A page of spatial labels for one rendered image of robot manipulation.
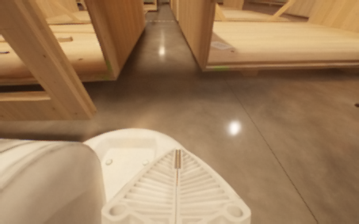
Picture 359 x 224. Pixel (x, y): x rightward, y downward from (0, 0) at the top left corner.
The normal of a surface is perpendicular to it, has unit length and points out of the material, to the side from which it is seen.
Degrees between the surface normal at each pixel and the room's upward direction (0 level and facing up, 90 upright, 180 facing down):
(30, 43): 90
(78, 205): 90
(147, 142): 68
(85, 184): 90
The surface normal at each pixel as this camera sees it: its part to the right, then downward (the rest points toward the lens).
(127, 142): 0.00, 0.37
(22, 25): -0.02, 0.66
